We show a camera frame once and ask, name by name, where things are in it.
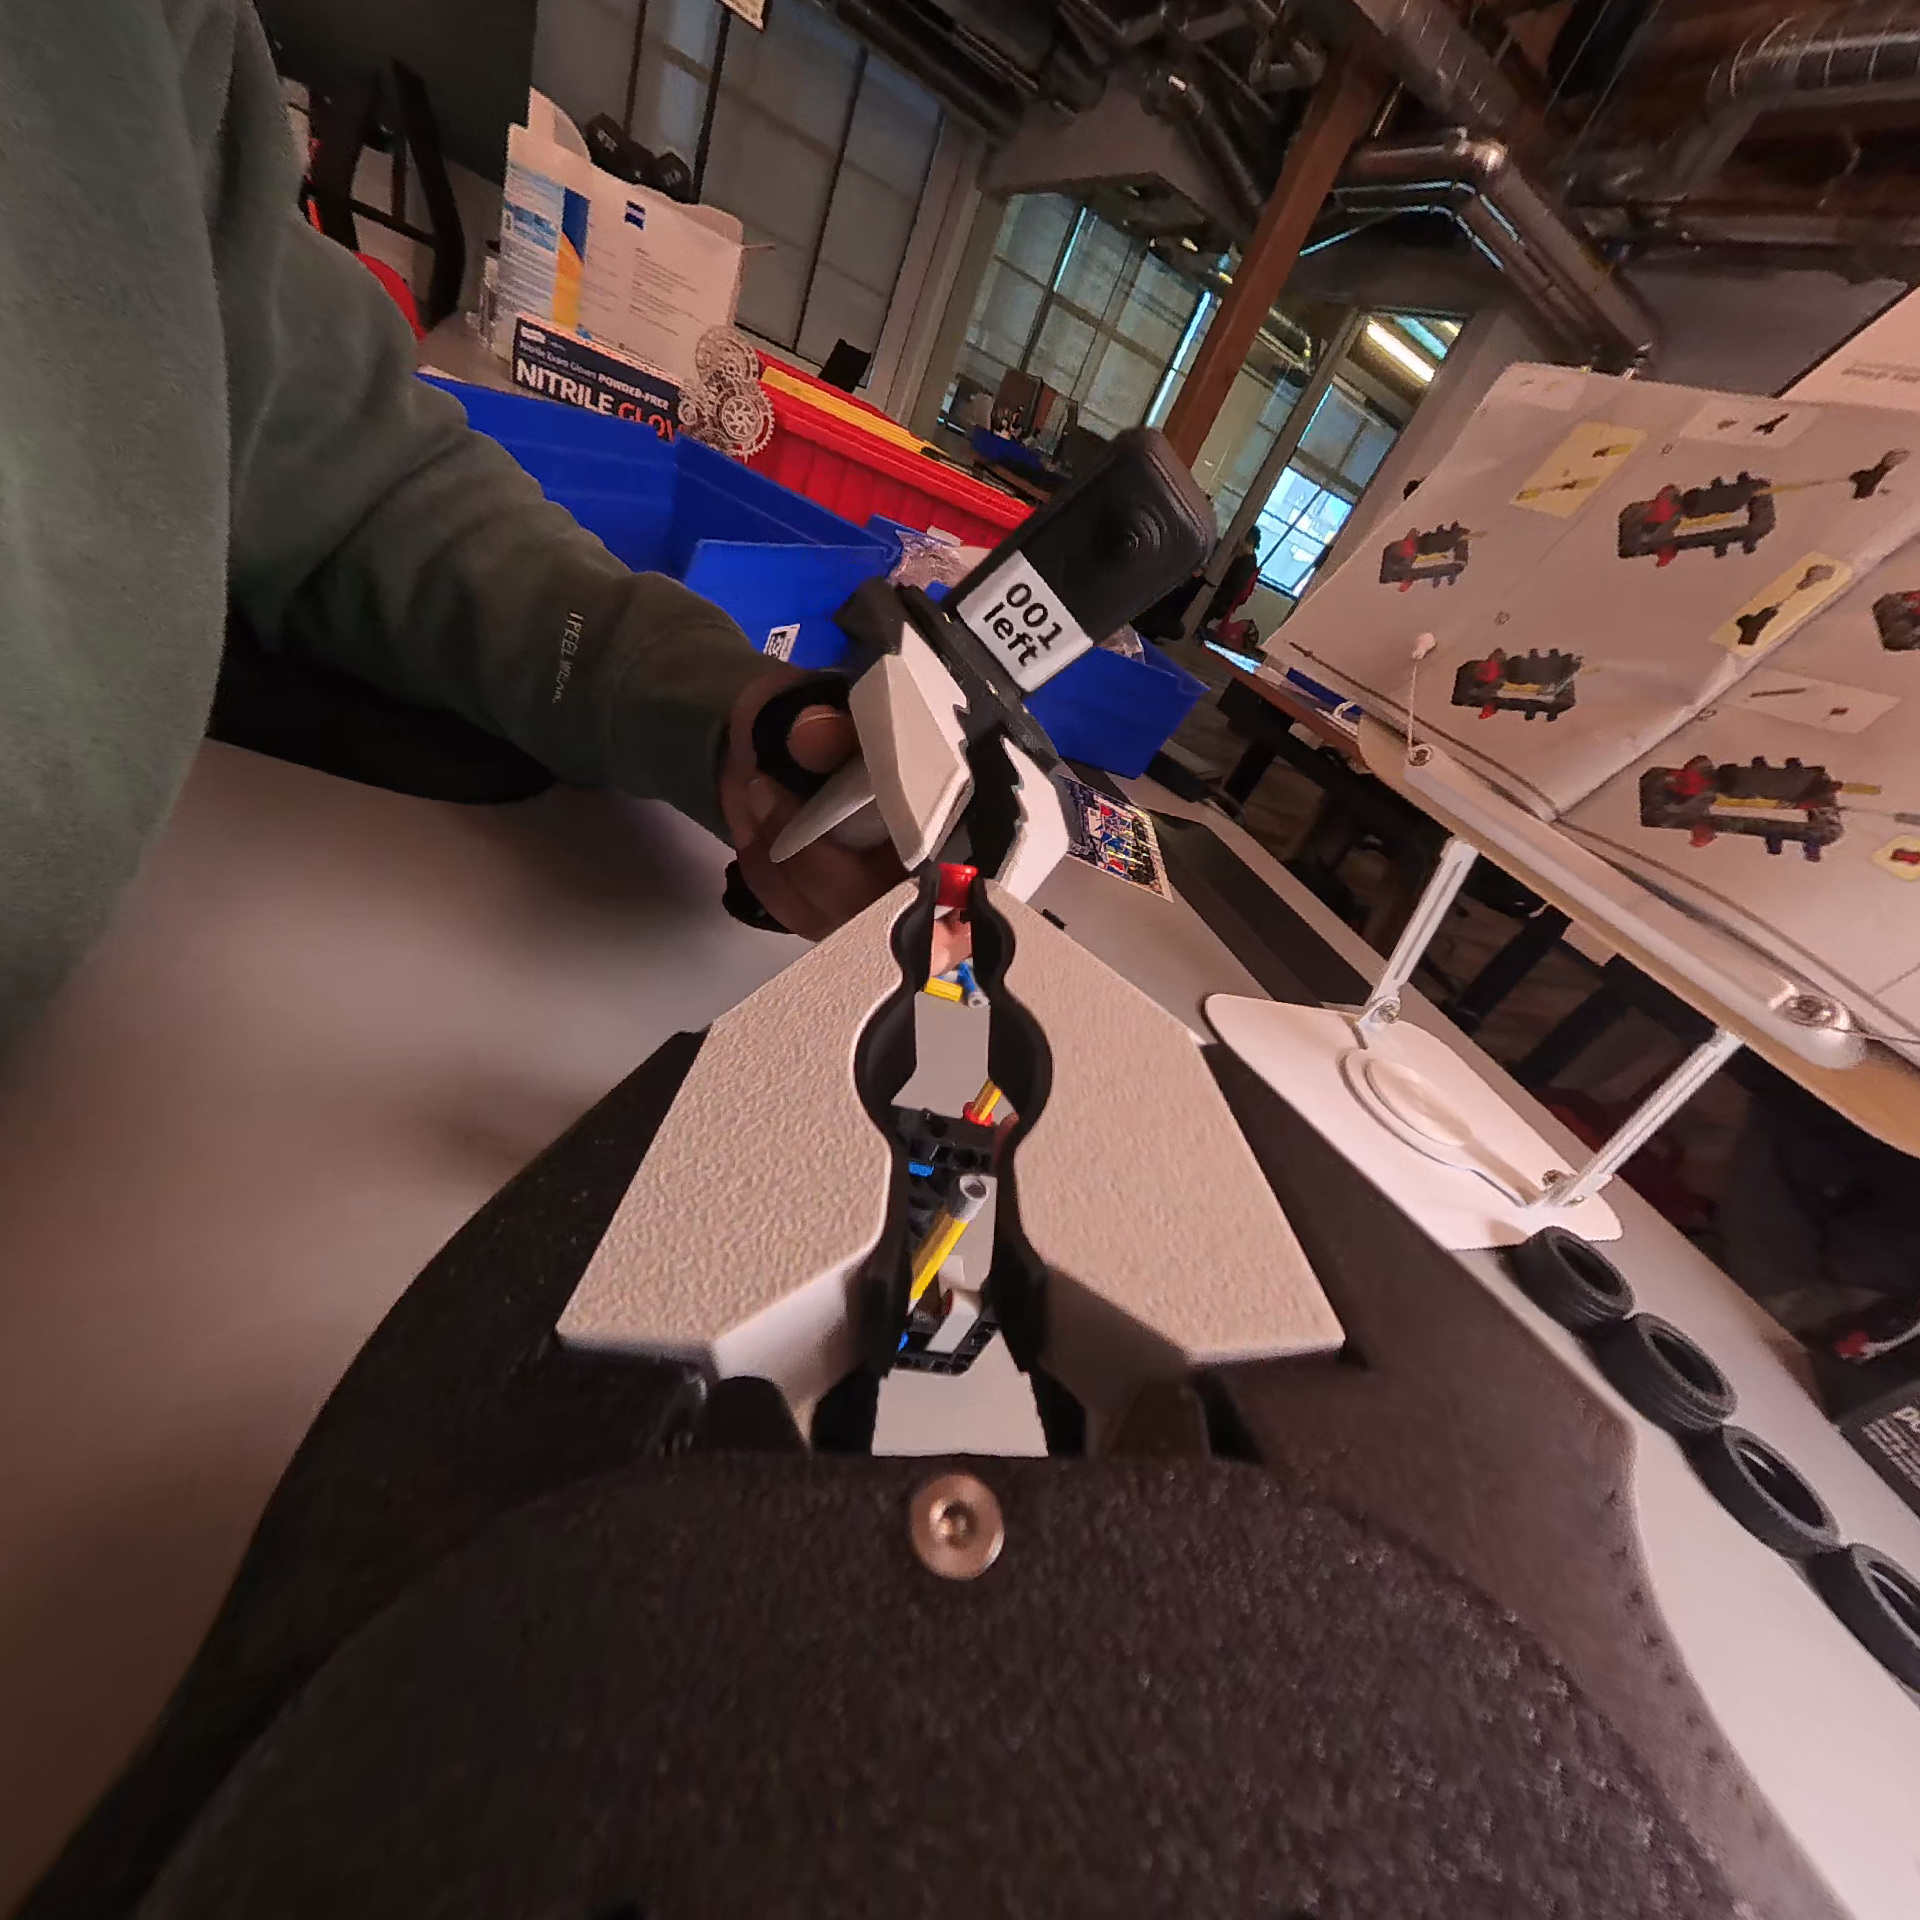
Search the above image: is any white book stand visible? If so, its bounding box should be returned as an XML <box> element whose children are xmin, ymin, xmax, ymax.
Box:
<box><xmin>1205</xmin><ymin>632</ymin><xmax>1920</xmax><ymax>1255</ymax></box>

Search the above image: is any black rubber tire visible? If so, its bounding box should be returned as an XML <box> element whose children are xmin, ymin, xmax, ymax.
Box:
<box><xmin>1592</xmin><ymin>1312</ymin><xmax>1742</xmax><ymax>1433</ymax></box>
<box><xmin>1688</xmin><ymin>1425</ymin><xmax>1846</xmax><ymax>1562</ymax></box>
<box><xmin>1507</xmin><ymin>1229</ymin><xmax>1637</xmax><ymax>1338</ymax></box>
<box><xmin>1800</xmin><ymin>1546</ymin><xmax>1920</xmax><ymax>1696</ymax></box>

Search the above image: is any instruction booklet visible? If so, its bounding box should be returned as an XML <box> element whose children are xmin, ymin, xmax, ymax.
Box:
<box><xmin>1261</xmin><ymin>285</ymin><xmax>1920</xmax><ymax>1023</ymax></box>

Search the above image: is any lego set box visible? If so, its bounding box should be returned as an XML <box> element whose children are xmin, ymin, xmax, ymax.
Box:
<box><xmin>1822</xmin><ymin>1289</ymin><xmax>1920</xmax><ymax>1517</ymax></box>

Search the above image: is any blue storage bin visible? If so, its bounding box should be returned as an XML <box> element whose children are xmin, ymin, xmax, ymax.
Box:
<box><xmin>417</xmin><ymin>372</ymin><xmax>904</xmax><ymax>588</ymax></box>
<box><xmin>679</xmin><ymin>538</ymin><xmax>1213</xmax><ymax>781</ymax></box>

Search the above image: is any white gear model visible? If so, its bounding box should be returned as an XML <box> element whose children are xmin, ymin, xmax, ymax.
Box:
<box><xmin>679</xmin><ymin>325</ymin><xmax>784</xmax><ymax>459</ymax></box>

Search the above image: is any blue glove box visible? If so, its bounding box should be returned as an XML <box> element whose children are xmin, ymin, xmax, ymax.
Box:
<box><xmin>511</xmin><ymin>311</ymin><xmax>689</xmax><ymax>448</ymax></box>

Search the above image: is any white cardboard box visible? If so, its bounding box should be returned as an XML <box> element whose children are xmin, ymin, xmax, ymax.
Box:
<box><xmin>497</xmin><ymin>88</ymin><xmax>747</xmax><ymax>396</ymax></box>

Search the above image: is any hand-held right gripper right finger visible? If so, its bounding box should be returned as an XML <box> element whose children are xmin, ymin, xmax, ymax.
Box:
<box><xmin>968</xmin><ymin>882</ymin><xmax>1346</xmax><ymax>1452</ymax></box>

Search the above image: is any black lego frame assembly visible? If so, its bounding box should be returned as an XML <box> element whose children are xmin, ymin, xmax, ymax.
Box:
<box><xmin>895</xmin><ymin>861</ymin><xmax>1011</xmax><ymax>1375</ymax></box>

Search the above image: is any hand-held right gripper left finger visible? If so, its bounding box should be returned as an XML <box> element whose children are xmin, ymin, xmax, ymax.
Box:
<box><xmin>557</xmin><ymin>880</ymin><xmax>929</xmax><ymax>1452</ymax></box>

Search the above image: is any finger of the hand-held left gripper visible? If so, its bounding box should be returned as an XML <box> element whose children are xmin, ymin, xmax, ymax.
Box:
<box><xmin>843</xmin><ymin>649</ymin><xmax>981</xmax><ymax>875</ymax></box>
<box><xmin>983</xmin><ymin>737</ymin><xmax>1080</xmax><ymax>905</ymax></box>

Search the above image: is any sticker sheet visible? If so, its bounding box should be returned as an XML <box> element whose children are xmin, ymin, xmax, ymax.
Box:
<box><xmin>1057</xmin><ymin>773</ymin><xmax>1173</xmax><ymax>903</ymax></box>

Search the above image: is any red storage bin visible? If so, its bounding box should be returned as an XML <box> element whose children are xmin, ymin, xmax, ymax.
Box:
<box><xmin>750</xmin><ymin>349</ymin><xmax>1040</xmax><ymax>548</ymax></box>

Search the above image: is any person's left hand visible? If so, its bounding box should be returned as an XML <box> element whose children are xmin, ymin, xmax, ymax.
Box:
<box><xmin>719</xmin><ymin>708</ymin><xmax>939</xmax><ymax>943</ymax></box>

